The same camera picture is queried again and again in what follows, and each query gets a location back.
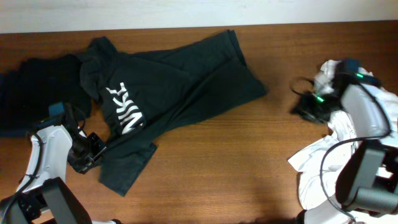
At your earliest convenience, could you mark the dark green Nike t-shirt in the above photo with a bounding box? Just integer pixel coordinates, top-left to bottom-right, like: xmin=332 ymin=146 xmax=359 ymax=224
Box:
xmin=77 ymin=30 xmax=267 ymax=195

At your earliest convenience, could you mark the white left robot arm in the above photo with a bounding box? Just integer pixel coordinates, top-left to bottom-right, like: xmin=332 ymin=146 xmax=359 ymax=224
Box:
xmin=1 ymin=103 xmax=106 ymax=224

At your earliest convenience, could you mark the white t-shirt pile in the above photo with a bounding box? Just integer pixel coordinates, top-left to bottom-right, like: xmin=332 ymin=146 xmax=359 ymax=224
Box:
xmin=287 ymin=59 xmax=398 ymax=224

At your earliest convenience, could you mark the folded dark navy garment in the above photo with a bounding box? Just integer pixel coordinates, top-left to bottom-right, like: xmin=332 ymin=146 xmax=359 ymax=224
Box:
xmin=1 ymin=55 xmax=91 ymax=138

